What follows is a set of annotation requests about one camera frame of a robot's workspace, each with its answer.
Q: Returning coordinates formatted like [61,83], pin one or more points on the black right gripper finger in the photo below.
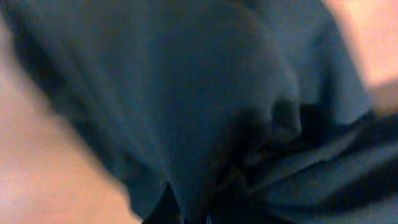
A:
[166,211]

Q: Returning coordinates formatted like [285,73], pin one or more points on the black shorts with grey waistband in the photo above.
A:
[252,111]

